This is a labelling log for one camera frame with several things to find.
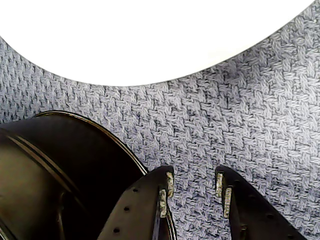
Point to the white round plate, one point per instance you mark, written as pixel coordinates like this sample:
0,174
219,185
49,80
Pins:
150,37

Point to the black metal bucket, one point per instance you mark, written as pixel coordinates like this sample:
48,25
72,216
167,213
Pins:
62,162

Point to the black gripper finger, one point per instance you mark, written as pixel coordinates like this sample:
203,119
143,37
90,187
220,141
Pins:
250,215
140,212

